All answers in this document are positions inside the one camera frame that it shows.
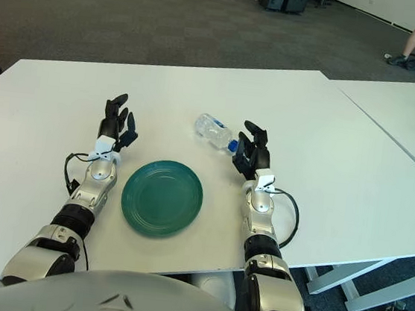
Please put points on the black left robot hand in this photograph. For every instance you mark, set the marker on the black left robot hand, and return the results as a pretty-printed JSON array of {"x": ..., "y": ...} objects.
[{"x": 109, "y": 125}]

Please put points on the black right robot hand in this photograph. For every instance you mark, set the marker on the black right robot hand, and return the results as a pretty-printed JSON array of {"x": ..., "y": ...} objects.
[{"x": 258, "y": 154}]

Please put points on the clear plastic water bottle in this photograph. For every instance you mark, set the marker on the clear plastic water bottle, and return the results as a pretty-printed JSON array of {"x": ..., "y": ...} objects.
[{"x": 212, "y": 130}]

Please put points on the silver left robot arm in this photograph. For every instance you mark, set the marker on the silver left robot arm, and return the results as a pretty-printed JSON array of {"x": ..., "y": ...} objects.
[{"x": 91, "y": 187}]

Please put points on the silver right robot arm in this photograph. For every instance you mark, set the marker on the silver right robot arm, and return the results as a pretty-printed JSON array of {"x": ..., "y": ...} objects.
[{"x": 261, "y": 214}]

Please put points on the green round plate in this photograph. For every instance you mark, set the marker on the green round plate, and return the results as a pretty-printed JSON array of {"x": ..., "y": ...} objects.
[{"x": 161, "y": 199}]

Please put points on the grey robot thigh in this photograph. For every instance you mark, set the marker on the grey robot thigh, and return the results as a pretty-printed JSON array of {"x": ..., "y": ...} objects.
[{"x": 215, "y": 286}]

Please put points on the grey robot torso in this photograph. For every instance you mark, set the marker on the grey robot torso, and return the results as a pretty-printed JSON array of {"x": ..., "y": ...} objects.
[{"x": 119, "y": 303}]

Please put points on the white table frame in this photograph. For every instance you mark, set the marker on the white table frame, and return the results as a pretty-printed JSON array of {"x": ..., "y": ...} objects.
[{"x": 350, "y": 288}]

